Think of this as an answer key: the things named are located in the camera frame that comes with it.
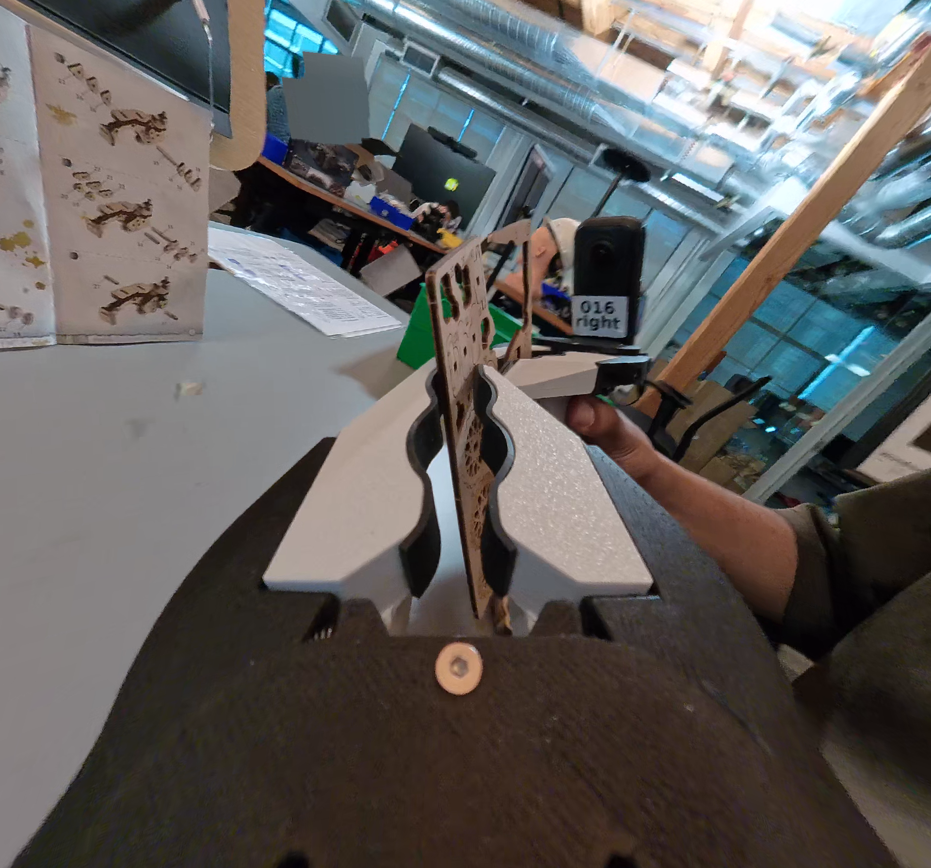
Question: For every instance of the silver ventilation duct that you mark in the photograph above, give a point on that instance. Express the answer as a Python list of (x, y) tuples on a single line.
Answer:
[(473, 31)]

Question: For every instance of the white hard hat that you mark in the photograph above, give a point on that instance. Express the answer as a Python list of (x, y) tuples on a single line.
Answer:
[(564, 242)]

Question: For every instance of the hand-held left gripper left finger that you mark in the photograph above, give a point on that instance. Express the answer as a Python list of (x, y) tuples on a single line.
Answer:
[(349, 511)]

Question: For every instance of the folded instruction sheet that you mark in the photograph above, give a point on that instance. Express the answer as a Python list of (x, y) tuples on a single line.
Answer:
[(123, 177)]

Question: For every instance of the white paper sheet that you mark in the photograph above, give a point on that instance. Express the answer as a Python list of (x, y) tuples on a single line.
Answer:
[(305, 286)]

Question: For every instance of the green plastic bin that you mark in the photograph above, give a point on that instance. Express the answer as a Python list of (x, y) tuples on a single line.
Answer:
[(416, 330)]

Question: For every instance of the black board with beige frame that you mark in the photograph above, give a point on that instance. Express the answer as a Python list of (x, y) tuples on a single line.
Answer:
[(109, 10)]

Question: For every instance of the black disc stand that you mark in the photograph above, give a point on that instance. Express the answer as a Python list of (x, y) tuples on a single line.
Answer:
[(625, 166)]

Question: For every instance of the black office chair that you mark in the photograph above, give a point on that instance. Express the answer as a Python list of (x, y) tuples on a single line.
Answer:
[(727, 391)]

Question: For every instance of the person's right forearm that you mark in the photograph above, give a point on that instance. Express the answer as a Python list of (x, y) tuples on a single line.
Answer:
[(727, 541)]

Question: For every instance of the wooden beam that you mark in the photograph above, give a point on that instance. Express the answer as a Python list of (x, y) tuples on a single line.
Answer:
[(800, 228)]

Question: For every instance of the wooden parts sheet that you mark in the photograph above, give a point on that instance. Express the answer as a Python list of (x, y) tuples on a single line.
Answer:
[(458, 402)]

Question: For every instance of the black wall screen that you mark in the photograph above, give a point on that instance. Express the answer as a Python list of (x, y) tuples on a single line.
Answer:
[(436, 162)]

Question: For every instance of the person's right hand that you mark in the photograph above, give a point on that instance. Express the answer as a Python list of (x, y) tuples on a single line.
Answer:
[(611, 431)]

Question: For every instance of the small wooden scrap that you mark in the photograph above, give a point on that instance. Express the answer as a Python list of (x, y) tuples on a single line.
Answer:
[(189, 389)]

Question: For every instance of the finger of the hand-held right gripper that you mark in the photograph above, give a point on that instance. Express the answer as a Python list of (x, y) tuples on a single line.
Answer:
[(560, 379)]

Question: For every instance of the mannequin bust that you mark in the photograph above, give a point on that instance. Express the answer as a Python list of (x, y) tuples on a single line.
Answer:
[(540, 257)]

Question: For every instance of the wooden workbench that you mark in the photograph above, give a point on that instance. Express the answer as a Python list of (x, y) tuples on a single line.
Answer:
[(327, 193)]

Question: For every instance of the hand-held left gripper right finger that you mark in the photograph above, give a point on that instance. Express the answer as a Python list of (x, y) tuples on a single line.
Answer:
[(574, 519)]

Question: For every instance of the olive green shirt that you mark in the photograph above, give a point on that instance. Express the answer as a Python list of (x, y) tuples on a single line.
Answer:
[(858, 591)]

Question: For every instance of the black computer monitor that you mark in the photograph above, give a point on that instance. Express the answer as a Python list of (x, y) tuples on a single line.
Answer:
[(531, 184)]

